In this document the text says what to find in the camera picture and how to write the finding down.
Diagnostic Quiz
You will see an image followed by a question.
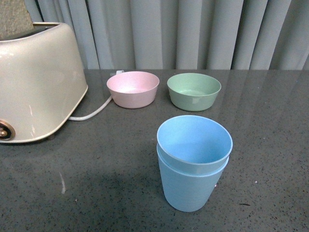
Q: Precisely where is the blue cup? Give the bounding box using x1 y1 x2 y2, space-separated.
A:
157 115 233 175
157 151 228 212

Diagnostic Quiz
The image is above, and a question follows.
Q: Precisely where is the cream toaster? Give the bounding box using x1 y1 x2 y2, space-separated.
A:
0 22 88 144

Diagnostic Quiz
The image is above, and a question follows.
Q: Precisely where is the grey curtain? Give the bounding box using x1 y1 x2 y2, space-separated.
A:
25 0 309 70

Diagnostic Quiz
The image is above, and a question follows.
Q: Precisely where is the white toaster power cord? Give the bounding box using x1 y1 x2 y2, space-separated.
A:
69 70 125 121

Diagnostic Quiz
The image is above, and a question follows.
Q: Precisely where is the pink bowl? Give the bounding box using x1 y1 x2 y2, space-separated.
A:
107 71 160 109

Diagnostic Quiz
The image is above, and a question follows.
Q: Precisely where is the brass toaster lever knob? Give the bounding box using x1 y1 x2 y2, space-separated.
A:
0 120 15 141

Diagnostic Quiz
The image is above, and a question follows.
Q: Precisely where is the green bowl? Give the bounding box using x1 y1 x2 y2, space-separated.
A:
167 73 222 112

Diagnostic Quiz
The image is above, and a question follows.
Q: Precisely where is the bread slice in toaster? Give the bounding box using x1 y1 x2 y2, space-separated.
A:
0 0 34 40

